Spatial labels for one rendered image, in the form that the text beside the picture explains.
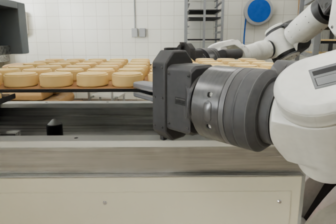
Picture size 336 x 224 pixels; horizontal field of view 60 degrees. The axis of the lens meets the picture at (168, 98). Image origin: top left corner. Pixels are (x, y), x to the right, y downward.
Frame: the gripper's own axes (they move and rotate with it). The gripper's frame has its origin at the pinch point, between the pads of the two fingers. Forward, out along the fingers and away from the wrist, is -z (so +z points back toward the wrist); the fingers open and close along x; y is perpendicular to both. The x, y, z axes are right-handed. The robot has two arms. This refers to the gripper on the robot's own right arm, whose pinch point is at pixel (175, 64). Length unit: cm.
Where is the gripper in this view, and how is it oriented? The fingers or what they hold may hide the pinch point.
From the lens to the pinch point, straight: 83.5
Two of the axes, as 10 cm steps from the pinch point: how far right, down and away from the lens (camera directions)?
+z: 6.9, -1.5, 7.1
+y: 7.2, 1.5, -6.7
